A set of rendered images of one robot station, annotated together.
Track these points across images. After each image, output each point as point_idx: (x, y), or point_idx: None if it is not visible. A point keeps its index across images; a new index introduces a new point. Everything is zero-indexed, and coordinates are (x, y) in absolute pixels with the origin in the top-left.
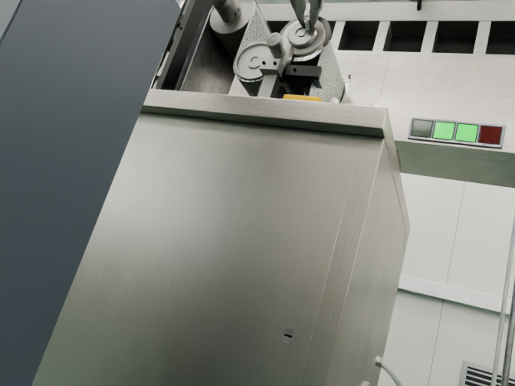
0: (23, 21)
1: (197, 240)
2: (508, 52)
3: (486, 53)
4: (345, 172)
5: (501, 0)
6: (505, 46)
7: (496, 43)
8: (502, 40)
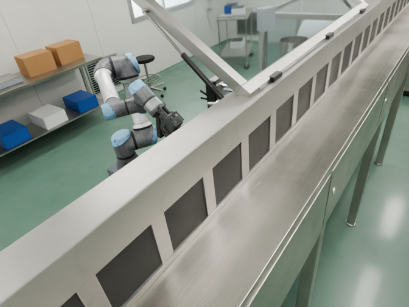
0: None
1: None
2: (185, 214)
3: (203, 198)
4: None
5: (162, 139)
6: (187, 203)
7: (194, 192)
8: (189, 191)
